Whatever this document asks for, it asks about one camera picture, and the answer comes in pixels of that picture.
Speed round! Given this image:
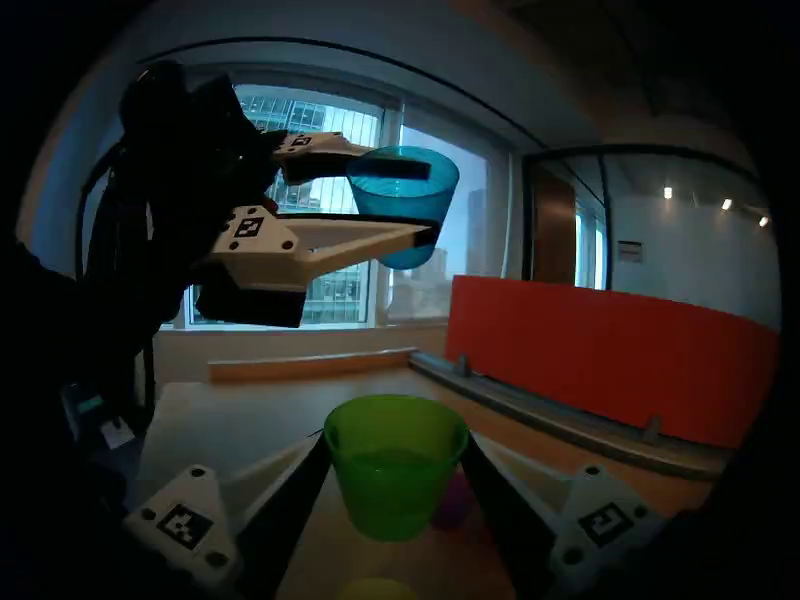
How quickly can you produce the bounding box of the blue plastic cup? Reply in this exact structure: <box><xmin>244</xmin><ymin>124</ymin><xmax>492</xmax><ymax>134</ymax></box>
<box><xmin>345</xmin><ymin>145</ymin><xmax>461</xmax><ymax>271</ymax></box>

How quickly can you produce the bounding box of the green plastic cup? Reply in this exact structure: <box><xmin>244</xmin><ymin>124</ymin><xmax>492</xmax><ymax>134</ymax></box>
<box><xmin>323</xmin><ymin>394</ymin><xmax>471</xmax><ymax>543</ymax></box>

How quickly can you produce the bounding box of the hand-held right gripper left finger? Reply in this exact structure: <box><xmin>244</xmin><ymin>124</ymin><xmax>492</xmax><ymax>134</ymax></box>
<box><xmin>121</xmin><ymin>429</ymin><xmax>334</xmax><ymax>600</ymax></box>

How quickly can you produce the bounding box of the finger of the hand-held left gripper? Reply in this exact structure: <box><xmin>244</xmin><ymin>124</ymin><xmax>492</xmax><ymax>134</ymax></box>
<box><xmin>267</xmin><ymin>131</ymin><xmax>433</xmax><ymax>186</ymax></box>
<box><xmin>192</xmin><ymin>203</ymin><xmax>440</xmax><ymax>296</ymax></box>

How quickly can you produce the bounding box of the yellow plastic cup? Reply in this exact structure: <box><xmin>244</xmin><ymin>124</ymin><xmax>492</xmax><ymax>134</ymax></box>
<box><xmin>339</xmin><ymin>577</ymin><xmax>418</xmax><ymax>600</ymax></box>

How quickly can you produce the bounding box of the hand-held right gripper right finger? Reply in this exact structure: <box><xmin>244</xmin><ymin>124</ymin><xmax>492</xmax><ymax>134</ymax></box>
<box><xmin>459</xmin><ymin>431</ymin><xmax>671</xmax><ymax>600</ymax></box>

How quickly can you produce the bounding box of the purple plastic cup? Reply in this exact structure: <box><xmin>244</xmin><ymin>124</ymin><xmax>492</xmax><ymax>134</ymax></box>
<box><xmin>431</xmin><ymin>471</ymin><xmax>474</xmax><ymax>533</ymax></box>

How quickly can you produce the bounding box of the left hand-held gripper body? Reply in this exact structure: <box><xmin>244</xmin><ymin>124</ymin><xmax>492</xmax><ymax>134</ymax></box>
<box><xmin>117</xmin><ymin>59</ymin><xmax>309</xmax><ymax>331</ymax></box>

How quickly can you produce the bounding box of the red desk screen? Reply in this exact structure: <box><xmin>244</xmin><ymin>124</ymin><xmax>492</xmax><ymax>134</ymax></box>
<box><xmin>409</xmin><ymin>274</ymin><xmax>784</xmax><ymax>483</ymax></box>

